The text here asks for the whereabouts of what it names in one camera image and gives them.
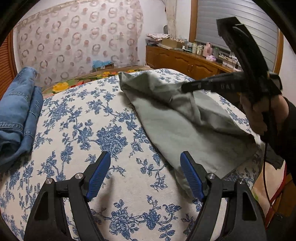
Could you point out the white curtain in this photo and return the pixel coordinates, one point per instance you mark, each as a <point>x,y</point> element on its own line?
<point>171,23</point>

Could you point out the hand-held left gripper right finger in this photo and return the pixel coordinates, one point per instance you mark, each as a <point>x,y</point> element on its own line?
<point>189,176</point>

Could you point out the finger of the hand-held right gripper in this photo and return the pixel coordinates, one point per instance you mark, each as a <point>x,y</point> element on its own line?
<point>198,85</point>

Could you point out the person's right forearm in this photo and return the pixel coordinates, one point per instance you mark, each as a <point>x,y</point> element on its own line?
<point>288,143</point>

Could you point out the person's right hand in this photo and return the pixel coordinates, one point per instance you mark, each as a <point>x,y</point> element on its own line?
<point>252,118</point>

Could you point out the stack of printed cloths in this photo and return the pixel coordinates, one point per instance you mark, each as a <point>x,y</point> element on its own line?
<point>157,36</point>

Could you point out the circle patterned curtain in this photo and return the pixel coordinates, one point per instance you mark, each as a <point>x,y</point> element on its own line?
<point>76,37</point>

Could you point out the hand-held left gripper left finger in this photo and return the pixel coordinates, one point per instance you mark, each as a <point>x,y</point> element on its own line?
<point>99,176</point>

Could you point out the pink bottle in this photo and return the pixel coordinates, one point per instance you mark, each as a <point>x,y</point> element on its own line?
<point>207,49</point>

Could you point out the blue jeans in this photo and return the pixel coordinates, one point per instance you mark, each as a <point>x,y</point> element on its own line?
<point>18,109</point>

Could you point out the cardboard box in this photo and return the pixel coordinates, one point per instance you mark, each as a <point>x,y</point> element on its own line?
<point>170,42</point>

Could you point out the white jar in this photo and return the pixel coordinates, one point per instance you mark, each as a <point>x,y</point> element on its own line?
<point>200,49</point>

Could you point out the grey window blind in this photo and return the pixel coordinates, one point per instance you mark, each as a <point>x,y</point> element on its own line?
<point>208,20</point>

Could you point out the small grey fan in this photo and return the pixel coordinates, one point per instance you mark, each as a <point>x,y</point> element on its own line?
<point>165,30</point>

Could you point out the blue floral bedspread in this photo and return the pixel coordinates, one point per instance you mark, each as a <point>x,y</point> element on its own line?
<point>92,129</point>

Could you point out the wooden cabinet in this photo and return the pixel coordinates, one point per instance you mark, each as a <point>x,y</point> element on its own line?
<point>182,61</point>

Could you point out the pink box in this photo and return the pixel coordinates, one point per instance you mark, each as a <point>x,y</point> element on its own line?
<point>211,58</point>

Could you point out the blue fluffy cloth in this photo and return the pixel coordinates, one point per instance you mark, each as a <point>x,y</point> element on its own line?
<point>103,63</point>

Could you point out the grey pants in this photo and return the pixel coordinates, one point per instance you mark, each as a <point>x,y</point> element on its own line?
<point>175,115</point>

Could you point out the colourful flowered blanket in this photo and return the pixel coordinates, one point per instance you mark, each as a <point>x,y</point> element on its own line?
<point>61,87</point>

